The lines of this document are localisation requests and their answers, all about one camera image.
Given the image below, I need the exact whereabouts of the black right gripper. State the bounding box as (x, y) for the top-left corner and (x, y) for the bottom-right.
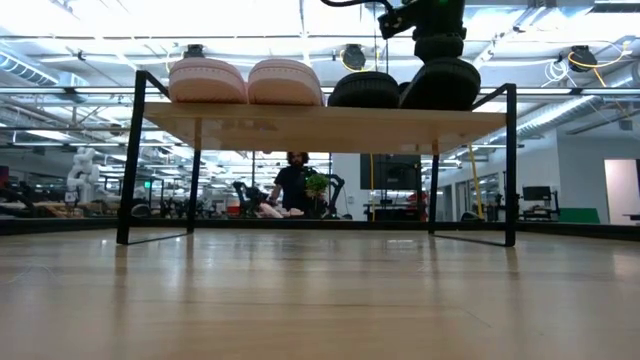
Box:
(378, 0), (469, 62)

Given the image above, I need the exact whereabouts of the black slide sandal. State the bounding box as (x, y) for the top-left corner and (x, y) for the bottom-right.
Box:
(327, 71), (402, 109)
(399, 57), (482, 111)

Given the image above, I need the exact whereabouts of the pink slide sandal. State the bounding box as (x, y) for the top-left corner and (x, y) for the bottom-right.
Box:
(247, 58), (326, 107)
(168, 57), (249, 105)

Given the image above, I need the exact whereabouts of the wooden shelf with black legs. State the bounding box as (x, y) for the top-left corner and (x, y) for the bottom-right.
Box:
(116, 69), (518, 248)

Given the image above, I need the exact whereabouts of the black desk monitor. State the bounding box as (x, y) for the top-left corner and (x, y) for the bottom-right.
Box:
(522, 185), (552, 203)

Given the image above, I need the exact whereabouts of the green background plant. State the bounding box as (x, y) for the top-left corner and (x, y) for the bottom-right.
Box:
(305, 172), (331, 199)

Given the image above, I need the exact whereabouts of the person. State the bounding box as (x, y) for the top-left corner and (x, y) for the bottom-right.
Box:
(268, 151), (321, 219)

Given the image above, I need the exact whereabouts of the green box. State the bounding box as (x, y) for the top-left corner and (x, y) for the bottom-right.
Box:
(558, 207), (601, 225)

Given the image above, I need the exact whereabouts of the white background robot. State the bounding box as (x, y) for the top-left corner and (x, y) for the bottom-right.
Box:
(66, 146), (101, 206)

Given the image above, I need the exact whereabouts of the black wall screen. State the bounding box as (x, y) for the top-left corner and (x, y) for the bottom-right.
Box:
(359, 153), (423, 191)

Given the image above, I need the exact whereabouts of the yellow cable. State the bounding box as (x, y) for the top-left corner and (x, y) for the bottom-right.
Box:
(467, 144), (485, 220)

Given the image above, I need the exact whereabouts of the black metal table frame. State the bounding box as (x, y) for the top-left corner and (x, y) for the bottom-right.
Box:
(0, 217), (640, 242)

